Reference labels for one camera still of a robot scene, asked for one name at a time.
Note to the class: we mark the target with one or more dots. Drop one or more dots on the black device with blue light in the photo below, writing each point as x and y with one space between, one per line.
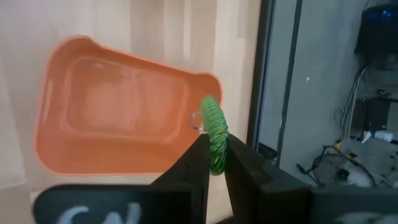
377 31

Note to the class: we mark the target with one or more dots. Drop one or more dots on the orange plastic bin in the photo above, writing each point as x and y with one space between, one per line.
124 102

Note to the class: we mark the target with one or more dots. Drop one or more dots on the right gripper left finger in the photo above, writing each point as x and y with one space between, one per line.
199 161

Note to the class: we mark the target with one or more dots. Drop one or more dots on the black box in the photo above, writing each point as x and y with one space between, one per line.
373 116

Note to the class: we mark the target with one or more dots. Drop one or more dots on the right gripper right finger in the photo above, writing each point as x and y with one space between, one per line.
258 186

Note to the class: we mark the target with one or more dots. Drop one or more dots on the white plastic bottle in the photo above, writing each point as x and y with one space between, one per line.
379 136

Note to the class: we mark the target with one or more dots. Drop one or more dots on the black metal frame bar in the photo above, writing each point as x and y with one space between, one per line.
262 62
289 77

